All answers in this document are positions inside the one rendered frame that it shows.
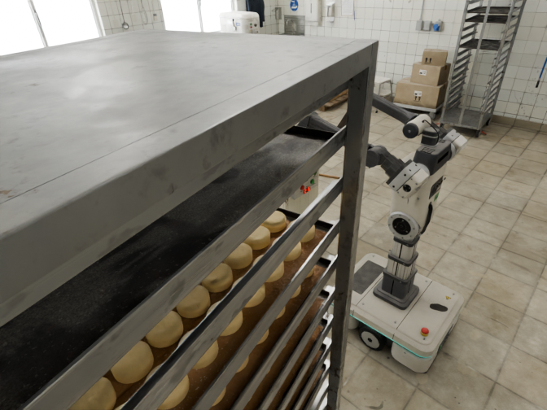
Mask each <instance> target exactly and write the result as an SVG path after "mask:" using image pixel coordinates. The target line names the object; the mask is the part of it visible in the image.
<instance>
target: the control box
mask: <svg viewBox="0 0 547 410"><path fill-rule="evenodd" d="M312 179H314V183H313V184H311V180H312ZM303 185H304V189H303V190H301V189H300V188H301V187H300V188H299V189H298V190H297V191H296V192H295V193H294V194H293V195H292V196H291V198H292V199H294V200H295V199H297V198H298V197H300V196H301V195H303V194H305V192H306V193H307V192H308V191H310V190H311V189H312V188H314V187H316V186H317V185H318V170H317V173H316V175H314V174H313V175H312V176H311V177H310V178H309V179H308V180H307V181H306V182H305V183H304V184H303ZM309 187H310V188H309ZM309 189H310V190H309ZM305 190H306V191H305Z"/></svg>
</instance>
